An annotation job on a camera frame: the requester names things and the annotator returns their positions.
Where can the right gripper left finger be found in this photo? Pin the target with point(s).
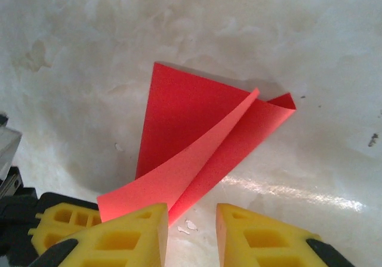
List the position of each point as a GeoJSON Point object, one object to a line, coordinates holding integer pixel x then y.
{"type": "Point", "coordinates": [119, 243]}

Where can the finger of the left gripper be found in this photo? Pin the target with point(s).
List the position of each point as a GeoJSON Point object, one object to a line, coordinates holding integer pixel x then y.
{"type": "Point", "coordinates": [65, 222]}

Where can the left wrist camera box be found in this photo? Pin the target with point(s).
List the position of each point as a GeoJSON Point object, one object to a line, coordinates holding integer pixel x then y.
{"type": "Point", "coordinates": [9, 147]}

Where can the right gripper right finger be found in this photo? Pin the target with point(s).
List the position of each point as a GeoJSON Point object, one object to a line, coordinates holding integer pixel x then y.
{"type": "Point", "coordinates": [262, 243]}

